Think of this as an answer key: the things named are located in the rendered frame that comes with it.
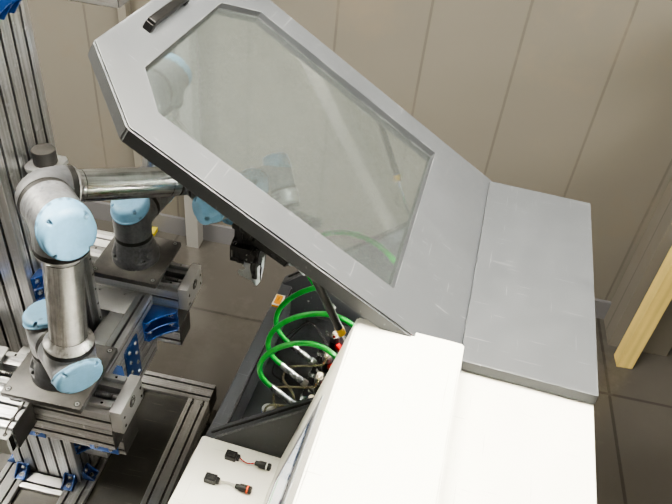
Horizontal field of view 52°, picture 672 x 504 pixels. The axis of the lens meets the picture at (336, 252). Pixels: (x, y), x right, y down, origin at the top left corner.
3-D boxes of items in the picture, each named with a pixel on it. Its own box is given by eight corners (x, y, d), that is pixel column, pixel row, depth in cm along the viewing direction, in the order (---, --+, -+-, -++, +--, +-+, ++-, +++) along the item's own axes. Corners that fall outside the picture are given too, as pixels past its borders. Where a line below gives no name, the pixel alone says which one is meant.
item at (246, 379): (279, 316, 242) (281, 283, 232) (291, 319, 242) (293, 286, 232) (210, 461, 196) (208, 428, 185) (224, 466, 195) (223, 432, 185)
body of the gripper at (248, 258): (239, 246, 191) (239, 211, 183) (268, 253, 190) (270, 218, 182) (229, 262, 185) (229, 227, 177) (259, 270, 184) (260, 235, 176)
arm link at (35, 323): (68, 321, 185) (60, 284, 177) (88, 353, 178) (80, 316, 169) (23, 339, 179) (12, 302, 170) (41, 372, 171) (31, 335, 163)
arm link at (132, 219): (106, 238, 213) (100, 203, 204) (128, 214, 223) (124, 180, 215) (140, 248, 211) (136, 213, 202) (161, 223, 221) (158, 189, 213)
